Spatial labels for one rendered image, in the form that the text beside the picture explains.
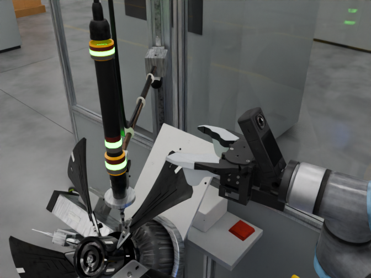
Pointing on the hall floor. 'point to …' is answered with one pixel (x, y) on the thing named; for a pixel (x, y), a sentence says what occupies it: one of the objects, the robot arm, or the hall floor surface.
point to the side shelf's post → (208, 267)
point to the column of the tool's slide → (165, 12)
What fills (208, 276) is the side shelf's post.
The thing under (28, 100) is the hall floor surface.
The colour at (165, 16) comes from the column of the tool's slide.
